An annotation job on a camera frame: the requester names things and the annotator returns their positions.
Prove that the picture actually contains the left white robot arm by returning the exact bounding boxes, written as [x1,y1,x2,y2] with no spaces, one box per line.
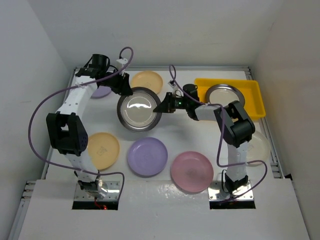
[46,54,133,200]

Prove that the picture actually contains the steel rimmed plate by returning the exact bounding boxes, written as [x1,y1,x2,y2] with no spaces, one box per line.
[205,84,246,107]
[116,87,162,133]

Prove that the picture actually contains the cream white plate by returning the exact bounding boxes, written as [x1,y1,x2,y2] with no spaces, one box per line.
[246,131,271,162]

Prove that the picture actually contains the purple cable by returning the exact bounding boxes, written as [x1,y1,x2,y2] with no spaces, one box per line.
[27,46,135,200]
[168,64,269,204]

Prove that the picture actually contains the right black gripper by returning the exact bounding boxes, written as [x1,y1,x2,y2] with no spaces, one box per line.
[155,91,191,113]

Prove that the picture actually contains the purple plastic plate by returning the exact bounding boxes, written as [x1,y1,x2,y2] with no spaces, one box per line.
[127,137,168,177]

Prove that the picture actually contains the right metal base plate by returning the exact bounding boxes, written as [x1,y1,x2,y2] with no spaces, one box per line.
[207,181,254,202]

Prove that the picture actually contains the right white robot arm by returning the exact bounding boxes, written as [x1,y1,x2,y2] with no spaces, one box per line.
[153,84,256,194]

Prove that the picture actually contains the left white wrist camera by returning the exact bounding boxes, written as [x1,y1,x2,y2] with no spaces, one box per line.
[116,58,128,70]

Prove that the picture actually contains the yellow plastic plate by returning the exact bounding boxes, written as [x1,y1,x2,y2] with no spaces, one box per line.
[130,70,163,94]

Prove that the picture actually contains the metal base plate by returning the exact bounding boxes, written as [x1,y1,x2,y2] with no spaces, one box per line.
[73,181,121,202]
[207,181,254,202]

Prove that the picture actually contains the yellow plastic bin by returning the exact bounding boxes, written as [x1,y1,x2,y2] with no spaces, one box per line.
[194,78,266,121]

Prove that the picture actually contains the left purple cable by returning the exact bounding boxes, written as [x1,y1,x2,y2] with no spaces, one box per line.
[27,46,135,200]

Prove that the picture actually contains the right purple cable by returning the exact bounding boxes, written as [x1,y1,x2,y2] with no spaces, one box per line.
[168,64,269,204]

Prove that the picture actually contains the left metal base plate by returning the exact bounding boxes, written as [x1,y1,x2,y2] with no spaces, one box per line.
[73,181,121,202]

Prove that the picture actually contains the pink plastic plate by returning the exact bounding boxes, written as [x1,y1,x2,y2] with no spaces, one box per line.
[170,151,214,194]

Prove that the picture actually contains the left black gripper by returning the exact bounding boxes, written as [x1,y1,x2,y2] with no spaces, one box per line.
[100,68,133,96]

